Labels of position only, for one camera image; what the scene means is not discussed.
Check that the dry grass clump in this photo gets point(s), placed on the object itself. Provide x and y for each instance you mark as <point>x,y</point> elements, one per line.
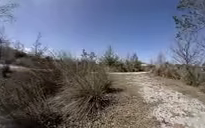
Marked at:
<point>84,89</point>

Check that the row of bare shrubs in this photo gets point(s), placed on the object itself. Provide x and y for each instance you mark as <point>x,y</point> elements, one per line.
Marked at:
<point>36,53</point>

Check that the pale gravel path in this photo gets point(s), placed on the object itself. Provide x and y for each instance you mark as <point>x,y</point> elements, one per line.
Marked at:
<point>170,104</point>

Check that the thin bare tree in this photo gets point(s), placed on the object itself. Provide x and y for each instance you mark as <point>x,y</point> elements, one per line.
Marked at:
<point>187,51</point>

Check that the row of dry bushes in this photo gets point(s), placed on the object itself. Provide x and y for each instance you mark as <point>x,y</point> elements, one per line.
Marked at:
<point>190,75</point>

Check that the brown dirt verge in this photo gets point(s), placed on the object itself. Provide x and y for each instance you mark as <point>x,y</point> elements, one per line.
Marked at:
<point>190,91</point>

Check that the dry brown scrub ground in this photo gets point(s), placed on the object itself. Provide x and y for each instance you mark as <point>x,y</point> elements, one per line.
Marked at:
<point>16,98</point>

